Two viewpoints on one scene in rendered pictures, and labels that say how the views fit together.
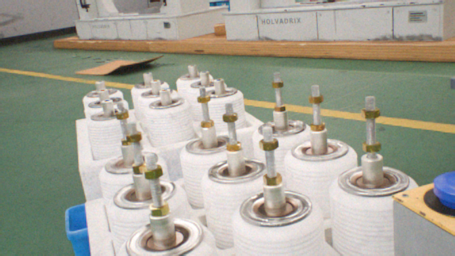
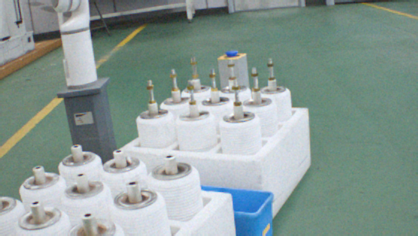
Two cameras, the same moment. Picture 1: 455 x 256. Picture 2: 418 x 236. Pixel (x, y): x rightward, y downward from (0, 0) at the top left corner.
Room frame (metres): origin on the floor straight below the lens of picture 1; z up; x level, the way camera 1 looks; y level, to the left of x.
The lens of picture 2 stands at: (1.47, 0.89, 0.60)
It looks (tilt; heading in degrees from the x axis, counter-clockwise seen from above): 17 degrees down; 225
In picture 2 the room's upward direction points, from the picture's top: 7 degrees counter-clockwise
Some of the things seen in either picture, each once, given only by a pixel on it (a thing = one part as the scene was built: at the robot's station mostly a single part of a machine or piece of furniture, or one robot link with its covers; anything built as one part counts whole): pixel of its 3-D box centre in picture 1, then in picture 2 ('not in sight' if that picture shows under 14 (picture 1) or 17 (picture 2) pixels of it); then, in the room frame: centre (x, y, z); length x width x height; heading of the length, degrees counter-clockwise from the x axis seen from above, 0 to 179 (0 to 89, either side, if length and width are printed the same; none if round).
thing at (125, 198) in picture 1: (145, 194); (257, 102); (0.52, 0.11, 0.25); 0.08 x 0.08 x 0.01
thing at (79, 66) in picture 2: not in sight; (79, 58); (0.69, -0.44, 0.39); 0.09 x 0.09 x 0.17; 42
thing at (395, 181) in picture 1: (372, 181); (197, 89); (0.48, -0.15, 0.25); 0.08 x 0.08 x 0.01
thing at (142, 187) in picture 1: (143, 184); (257, 98); (0.52, 0.11, 0.26); 0.02 x 0.02 x 0.03
